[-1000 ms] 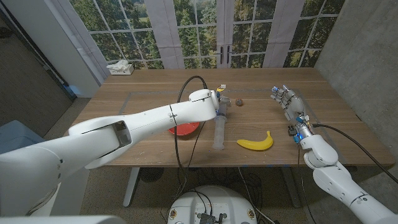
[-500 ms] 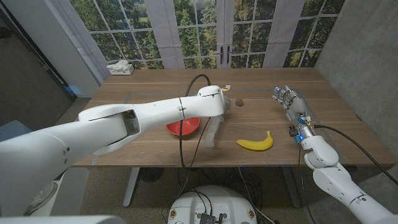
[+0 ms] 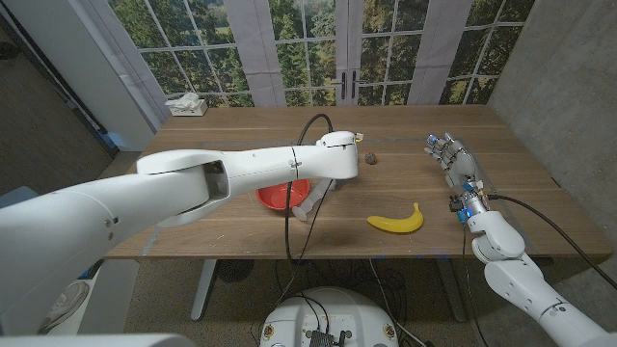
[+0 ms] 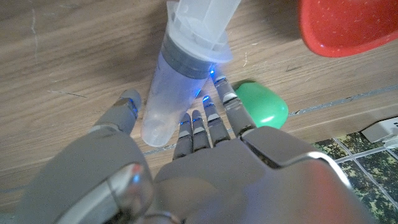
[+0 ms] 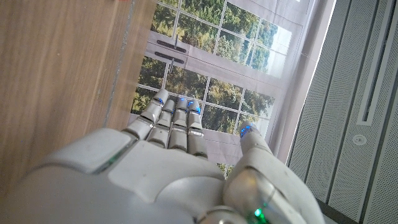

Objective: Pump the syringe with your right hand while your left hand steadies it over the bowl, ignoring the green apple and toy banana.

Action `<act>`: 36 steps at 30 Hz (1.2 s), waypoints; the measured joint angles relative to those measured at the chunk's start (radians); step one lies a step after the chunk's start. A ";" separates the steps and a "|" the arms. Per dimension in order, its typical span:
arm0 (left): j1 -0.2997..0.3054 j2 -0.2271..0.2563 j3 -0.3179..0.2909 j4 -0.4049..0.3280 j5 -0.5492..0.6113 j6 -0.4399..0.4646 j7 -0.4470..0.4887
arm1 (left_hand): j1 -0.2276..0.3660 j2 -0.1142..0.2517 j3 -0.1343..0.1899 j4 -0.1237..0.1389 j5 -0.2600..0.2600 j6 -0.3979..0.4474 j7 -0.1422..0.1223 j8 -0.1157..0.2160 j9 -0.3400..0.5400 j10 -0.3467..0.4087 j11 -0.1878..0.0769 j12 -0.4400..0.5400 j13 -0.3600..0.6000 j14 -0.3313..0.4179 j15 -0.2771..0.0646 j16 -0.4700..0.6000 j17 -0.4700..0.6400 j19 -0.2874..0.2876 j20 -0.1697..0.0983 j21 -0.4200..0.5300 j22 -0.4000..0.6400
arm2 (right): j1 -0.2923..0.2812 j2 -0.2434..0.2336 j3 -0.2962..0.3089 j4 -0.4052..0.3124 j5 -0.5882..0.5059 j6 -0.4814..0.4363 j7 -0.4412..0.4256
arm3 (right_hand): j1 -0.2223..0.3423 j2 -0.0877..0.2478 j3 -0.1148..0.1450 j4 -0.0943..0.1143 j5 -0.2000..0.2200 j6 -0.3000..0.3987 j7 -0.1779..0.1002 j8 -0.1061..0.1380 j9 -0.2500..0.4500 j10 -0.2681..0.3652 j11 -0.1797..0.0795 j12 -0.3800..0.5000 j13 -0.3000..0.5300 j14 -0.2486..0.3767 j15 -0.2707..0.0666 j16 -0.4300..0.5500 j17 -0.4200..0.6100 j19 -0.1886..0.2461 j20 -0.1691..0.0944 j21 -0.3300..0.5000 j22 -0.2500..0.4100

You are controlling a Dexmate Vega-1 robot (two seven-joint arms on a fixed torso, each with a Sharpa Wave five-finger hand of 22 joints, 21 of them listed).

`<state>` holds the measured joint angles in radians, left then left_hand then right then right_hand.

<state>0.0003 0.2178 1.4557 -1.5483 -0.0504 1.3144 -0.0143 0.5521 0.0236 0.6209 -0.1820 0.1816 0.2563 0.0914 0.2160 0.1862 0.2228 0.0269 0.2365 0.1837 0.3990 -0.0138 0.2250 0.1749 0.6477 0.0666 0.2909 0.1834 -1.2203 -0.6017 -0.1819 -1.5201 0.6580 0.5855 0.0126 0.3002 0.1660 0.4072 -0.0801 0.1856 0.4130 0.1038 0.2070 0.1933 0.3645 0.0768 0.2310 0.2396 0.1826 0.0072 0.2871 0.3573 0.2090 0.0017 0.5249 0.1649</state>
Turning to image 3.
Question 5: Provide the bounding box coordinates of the yellow toy banana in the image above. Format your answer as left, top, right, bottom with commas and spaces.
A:
366, 201, 425, 235

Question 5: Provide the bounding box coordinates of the blue plastic bin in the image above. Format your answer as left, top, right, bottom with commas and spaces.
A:
0, 185, 40, 209

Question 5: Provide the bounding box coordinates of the blue and black foot pedal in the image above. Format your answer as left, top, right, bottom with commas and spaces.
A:
79, 259, 105, 280

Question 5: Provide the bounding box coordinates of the large clear plastic syringe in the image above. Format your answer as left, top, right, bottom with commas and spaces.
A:
291, 177, 338, 223

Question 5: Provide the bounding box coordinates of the white floor cable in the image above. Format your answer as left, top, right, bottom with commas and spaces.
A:
368, 259, 428, 347

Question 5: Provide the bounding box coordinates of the white tissue box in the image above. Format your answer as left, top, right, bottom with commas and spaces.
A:
165, 93, 209, 118

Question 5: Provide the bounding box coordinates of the white table leg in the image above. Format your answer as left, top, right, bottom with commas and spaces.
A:
190, 258, 218, 323

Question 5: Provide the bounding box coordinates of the printed window backdrop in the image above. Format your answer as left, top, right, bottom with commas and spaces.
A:
79, 0, 536, 131

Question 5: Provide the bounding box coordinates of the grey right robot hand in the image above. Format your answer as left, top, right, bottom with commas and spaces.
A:
423, 132, 488, 226

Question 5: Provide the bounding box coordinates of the grey sneaker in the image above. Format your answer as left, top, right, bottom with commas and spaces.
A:
38, 280, 92, 334

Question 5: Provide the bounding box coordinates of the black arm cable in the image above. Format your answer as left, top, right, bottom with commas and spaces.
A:
487, 193, 617, 291
283, 113, 335, 264

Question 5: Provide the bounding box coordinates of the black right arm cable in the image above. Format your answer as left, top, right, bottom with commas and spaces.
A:
487, 193, 617, 291

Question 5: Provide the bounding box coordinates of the red plastic bowl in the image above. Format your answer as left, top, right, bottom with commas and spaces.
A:
255, 178, 311, 211

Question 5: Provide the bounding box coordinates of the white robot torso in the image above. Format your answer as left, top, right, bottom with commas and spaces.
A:
258, 286, 399, 347

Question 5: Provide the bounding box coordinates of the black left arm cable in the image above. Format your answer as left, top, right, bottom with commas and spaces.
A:
283, 113, 335, 264

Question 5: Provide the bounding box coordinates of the grey table leg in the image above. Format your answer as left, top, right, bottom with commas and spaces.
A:
433, 258, 468, 323

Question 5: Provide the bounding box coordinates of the black round floor base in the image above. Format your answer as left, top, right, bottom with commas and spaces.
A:
215, 258, 255, 283

